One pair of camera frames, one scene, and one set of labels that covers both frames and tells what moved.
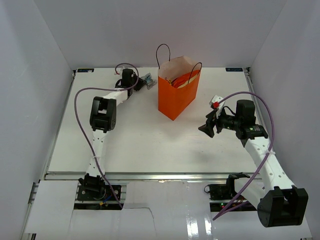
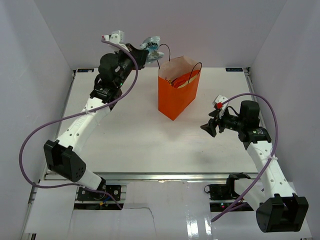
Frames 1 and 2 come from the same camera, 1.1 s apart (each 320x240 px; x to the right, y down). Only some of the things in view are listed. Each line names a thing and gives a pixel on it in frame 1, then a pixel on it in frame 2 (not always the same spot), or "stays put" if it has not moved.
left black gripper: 141,83 to 138,55
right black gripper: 208,128 stays put
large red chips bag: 184,78 stays put
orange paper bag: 178,85 stays put
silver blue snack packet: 150,82 to 151,44
